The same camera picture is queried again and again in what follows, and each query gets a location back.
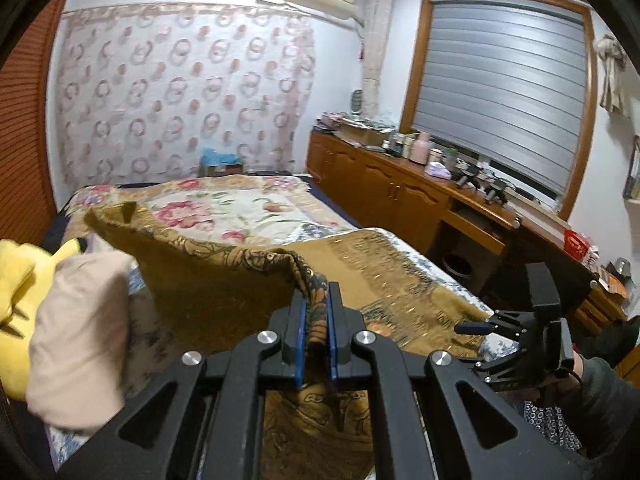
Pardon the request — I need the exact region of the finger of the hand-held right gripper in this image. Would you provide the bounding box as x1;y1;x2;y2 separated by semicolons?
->
459;352;533;392
454;310;540;345

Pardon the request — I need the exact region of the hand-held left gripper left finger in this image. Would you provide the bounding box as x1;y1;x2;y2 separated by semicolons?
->
57;293;308;480

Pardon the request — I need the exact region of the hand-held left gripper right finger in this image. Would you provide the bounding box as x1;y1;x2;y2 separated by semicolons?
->
326;282;583;480

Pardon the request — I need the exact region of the golden patterned cloth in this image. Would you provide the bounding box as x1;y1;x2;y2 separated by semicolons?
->
84;201;501;480

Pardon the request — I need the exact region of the person's right forearm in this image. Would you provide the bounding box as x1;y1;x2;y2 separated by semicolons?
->
562;352;640;461

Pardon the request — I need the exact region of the black waste bin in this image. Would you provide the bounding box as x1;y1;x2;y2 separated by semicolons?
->
442;254;474;287

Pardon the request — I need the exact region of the red basket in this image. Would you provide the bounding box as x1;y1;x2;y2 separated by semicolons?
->
563;230;592;262

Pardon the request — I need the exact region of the black white patterned garment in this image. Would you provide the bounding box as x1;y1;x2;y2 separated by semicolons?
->
522;400;584;454

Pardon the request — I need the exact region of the wooden sideboard cabinet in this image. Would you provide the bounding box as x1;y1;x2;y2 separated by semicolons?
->
306;127;632;322

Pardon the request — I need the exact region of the floral bed blanket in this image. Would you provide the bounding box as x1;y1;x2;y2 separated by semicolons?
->
60;175;362;247

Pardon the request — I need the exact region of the pink bottle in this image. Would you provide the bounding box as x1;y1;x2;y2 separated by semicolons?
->
410;131;434;164

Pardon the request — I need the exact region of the teal box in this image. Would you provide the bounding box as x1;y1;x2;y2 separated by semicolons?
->
200;148;245;177

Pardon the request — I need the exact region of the cardboard box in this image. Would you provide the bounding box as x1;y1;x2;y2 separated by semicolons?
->
334;125;397;147

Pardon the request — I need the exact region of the pink pillow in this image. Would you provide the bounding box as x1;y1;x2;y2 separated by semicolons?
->
26;250;134;434

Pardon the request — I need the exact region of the hanging beige cloth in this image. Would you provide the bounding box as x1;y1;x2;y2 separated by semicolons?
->
593;35;630;116

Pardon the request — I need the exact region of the yellow plush toy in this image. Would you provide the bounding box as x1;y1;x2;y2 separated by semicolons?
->
0;237;89;402

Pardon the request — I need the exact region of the cream narrow curtain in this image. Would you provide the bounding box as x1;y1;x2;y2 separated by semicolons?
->
361;0;391;117

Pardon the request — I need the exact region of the brown slatted wooden door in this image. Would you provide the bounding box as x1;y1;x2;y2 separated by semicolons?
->
0;0;74;247

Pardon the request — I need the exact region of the ring patterned lace curtain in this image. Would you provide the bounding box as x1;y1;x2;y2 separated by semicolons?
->
52;4;317;191

